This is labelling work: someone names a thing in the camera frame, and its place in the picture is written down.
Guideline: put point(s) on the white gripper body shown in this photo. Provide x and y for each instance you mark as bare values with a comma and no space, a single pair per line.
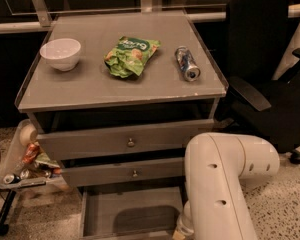
184,228

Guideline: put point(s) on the grey bottom drawer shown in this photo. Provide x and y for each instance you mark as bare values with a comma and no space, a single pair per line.
139,214

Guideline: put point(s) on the grey drawer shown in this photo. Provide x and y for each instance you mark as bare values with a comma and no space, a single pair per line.
124,172
121,140
139,214

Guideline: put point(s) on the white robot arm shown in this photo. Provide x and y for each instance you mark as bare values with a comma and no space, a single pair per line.
215,163

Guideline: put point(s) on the grey middle drawer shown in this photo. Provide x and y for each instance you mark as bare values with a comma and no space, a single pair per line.
124,172

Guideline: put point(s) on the grey top drawer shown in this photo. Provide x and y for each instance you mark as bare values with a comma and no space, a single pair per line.
121,140

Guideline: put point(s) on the grey drawer cabinet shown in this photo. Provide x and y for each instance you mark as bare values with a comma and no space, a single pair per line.
118,119

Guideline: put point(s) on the blue soda can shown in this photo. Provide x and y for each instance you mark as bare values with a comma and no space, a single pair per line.
187,64

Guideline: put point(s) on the clear side bin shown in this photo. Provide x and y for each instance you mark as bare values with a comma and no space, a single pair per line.
42,171

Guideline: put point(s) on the red soda can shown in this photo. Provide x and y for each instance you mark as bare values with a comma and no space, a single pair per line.
30,154

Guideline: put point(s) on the green chip bag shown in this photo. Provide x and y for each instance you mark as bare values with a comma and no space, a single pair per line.
130,56

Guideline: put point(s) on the blue can in bin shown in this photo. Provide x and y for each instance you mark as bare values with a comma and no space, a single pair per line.
11,179

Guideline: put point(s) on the black stand leg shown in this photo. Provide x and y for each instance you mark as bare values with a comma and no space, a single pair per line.
4,228

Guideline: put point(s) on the white bowl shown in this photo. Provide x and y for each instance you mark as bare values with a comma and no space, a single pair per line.
62,54

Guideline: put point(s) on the black office chair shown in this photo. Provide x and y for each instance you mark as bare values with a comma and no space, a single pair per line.
258,104

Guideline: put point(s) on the metal railing bar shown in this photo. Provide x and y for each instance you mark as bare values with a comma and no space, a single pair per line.
45,23

